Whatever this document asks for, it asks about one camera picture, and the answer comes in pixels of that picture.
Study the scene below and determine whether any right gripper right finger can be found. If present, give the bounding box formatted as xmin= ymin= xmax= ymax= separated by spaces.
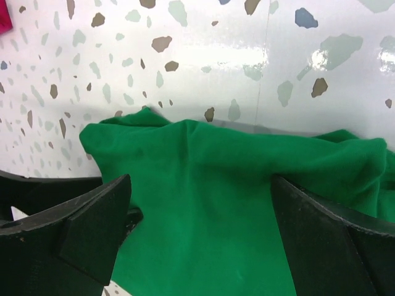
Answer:
xmin=270 ymin=175 xmax=394 ymax=295

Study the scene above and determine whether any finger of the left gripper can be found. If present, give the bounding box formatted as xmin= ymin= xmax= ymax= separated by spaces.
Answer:
xmin=1 ymin=171 xmax=143 ymax=234

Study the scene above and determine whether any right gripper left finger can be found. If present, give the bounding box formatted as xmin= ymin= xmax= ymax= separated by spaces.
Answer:
xmin=1 ymin=175 xmax=131 ymax=295

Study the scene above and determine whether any green t-shirt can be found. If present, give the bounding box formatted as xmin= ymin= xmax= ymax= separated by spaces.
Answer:
xmin=80 ymin=108 xmax=394 ymax=295

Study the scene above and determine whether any folded pink red t-shirt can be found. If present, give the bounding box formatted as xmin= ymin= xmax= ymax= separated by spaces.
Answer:
xmin=0 ymin=0 xmax=13 ymax=35

